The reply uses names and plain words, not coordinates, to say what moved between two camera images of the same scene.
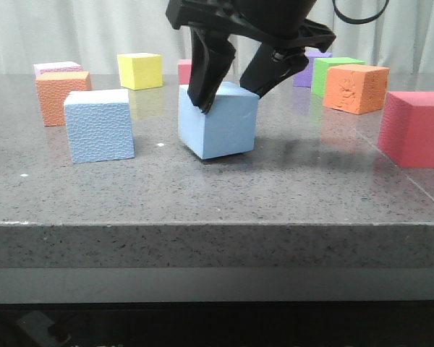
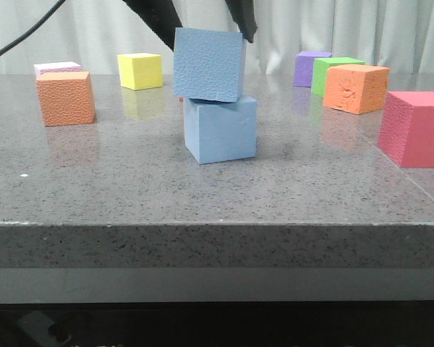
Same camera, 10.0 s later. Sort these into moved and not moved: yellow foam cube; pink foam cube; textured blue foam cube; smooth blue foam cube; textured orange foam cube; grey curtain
Moved: smooth blue foam cube; textured blue foam cube
Not moved: yellow foam cube; pink foam cube; textured orange foam cube; grey curtain
